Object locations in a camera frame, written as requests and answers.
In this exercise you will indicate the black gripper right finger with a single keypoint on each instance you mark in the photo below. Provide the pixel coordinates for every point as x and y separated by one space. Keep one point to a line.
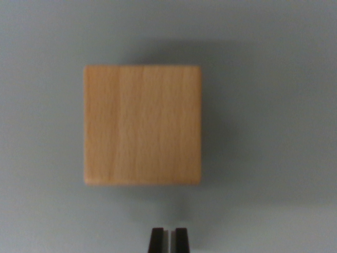
182 242

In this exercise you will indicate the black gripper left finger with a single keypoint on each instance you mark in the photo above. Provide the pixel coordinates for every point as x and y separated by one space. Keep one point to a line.
156 242

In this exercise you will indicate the light wooden cube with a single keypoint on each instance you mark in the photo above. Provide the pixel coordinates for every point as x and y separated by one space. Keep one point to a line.
142 125

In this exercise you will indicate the grey plastic bin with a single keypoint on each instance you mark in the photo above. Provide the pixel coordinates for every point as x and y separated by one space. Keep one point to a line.
263 105

